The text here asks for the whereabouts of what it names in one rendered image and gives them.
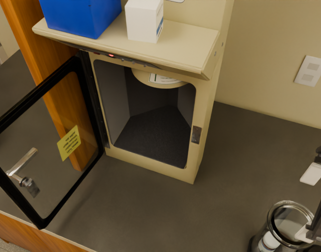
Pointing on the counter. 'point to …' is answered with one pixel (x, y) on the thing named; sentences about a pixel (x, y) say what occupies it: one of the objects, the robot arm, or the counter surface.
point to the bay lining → (136, 96)
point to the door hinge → (94, 95)
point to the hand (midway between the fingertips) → (307, 206)
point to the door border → (15, 112)
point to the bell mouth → (157, 80)
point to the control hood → (150, 47)
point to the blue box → (80, 15)
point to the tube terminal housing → (172, 10)
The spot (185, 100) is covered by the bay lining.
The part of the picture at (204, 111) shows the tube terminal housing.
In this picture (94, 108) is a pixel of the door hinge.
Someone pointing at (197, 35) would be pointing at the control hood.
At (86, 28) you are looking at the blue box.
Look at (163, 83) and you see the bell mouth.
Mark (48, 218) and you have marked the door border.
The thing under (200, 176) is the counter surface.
